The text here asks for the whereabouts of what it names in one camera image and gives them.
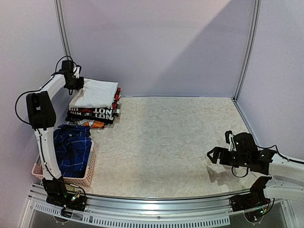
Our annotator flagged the red black plaid shirt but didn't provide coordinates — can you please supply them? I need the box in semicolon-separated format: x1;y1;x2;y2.
69;87;121;116

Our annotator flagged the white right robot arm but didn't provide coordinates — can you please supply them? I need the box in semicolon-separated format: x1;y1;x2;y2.
207;144;304;209

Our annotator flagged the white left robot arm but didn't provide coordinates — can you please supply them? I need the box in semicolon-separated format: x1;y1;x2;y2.
26;74;84;206

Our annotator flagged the pink plastic laundry basket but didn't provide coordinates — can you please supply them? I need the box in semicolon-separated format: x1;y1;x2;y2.
31;141;96;186

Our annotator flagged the orange white folded garment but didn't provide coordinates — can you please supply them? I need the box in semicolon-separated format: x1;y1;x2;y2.
70;120;107;128

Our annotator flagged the black white checkered folded shirt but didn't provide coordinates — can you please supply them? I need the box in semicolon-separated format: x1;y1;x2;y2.
65;112;115;124

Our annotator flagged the navy blue garment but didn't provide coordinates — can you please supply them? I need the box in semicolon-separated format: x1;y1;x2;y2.
53;124;91;176

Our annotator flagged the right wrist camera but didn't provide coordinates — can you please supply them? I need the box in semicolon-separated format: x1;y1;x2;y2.
225;131;258;155

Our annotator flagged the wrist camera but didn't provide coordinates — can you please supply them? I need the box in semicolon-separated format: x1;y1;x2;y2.
225;131;258;155
58;60;82;78

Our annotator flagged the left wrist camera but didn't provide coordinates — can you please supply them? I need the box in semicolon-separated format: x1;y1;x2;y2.
58;60;82;78

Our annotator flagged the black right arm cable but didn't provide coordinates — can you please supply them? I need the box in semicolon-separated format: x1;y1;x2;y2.
231;145;304;178

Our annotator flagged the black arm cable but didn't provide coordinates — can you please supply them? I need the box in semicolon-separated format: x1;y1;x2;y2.
15;55;80;126
231;145;304;178

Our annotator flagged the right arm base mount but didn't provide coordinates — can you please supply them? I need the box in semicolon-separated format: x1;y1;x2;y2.
229;192;275;223

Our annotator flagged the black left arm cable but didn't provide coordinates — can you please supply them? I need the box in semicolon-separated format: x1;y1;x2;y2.
15;55;80;126

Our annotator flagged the left aluminium frame post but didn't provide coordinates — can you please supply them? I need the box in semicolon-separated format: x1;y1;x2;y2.
54;0;71;56

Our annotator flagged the aluminium frame post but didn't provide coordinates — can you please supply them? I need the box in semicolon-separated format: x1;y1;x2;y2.
232;0;261;103
54;0;71;56

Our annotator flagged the aluminium front rail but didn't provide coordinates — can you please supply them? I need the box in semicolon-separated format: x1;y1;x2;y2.
19;187;297;228

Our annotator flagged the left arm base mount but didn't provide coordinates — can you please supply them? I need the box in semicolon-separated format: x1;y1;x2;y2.
42;178;87;218

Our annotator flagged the right aluminium frame post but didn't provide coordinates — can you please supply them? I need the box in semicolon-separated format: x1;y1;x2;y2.
232;0;261;103

